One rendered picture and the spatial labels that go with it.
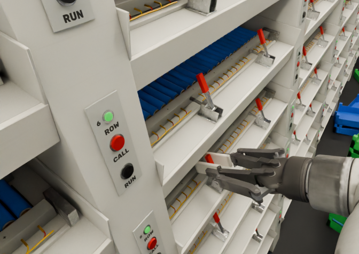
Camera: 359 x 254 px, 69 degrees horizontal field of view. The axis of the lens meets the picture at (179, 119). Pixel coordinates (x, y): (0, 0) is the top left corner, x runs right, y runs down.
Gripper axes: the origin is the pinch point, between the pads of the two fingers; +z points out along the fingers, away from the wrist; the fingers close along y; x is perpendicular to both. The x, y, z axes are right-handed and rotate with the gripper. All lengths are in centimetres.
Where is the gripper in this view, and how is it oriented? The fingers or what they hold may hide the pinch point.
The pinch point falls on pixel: (212, 164)
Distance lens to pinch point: 58.7
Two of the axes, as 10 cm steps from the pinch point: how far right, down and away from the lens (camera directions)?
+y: 5.9, -5.1, 6.2
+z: -7.3, -0.2, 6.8
